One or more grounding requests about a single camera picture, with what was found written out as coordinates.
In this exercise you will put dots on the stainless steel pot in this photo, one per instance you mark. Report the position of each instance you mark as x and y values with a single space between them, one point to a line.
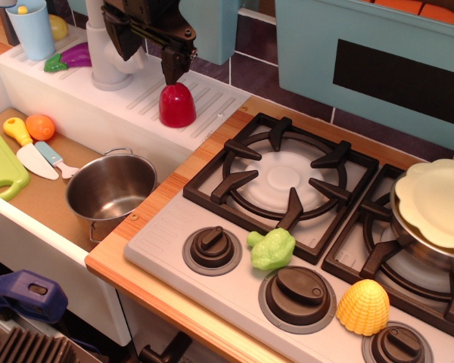
105 191

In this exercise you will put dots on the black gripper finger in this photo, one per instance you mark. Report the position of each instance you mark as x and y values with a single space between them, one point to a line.
176 63
125 41

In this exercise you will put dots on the yellow toy corn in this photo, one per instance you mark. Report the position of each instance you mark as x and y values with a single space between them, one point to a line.
364 308

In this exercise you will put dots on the pale yellow flower plate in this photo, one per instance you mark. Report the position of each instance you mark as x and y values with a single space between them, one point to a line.
426 200

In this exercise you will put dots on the white toy faucet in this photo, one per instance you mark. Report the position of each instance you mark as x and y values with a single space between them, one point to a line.
109 71

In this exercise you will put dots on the right brown stove knob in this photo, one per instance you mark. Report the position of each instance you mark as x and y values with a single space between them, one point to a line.
397 342

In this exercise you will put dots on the middle brown stove knob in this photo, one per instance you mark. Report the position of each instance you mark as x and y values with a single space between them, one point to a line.
297 300

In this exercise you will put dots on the green toy broccoli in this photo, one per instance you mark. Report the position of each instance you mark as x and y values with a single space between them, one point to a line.
271 251

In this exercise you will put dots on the teal toy microwave cabinet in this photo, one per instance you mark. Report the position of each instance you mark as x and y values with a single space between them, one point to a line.
389 66

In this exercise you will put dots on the brown stove knob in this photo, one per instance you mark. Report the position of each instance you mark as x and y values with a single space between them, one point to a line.
297 300
212 251
397 342

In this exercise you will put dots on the yellow handled toy knife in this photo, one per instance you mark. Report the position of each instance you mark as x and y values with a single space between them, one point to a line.
28 154

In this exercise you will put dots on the black ribbed heat sink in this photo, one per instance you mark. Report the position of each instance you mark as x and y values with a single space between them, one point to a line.
26 346

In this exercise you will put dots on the green toy cutting board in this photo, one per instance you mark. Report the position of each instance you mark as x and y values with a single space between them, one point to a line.
13 175

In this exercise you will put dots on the light blue plastic cup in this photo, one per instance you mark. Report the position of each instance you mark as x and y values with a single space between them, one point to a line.
32 26

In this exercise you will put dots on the steel pan on burner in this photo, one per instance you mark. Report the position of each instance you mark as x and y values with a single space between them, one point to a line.
411 239

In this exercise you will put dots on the blue plastic clamp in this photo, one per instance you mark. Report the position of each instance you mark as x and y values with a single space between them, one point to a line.
32 296

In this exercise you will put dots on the right black burner grate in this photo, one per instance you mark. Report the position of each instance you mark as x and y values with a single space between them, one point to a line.
367 248

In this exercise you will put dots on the teal cabinet left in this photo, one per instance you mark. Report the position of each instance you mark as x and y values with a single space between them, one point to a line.
215 24

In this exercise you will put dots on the orange toy fruit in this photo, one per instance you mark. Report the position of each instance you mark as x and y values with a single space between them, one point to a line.
40 127

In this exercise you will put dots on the left brown stove knob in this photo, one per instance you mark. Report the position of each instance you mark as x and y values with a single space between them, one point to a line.
212 251

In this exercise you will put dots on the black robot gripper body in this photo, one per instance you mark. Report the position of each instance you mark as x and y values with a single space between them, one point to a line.
159 21

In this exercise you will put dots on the dark oven door handle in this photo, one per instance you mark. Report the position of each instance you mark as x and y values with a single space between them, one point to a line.
173 353

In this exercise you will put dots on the purple toy eggplant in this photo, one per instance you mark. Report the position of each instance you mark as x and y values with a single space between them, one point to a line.
77 56

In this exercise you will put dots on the blue handled toy spatula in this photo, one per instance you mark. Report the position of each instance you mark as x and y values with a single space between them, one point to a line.
55 159

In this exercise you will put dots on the yellow toy lemon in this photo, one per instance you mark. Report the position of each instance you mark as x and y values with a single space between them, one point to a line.
59 27

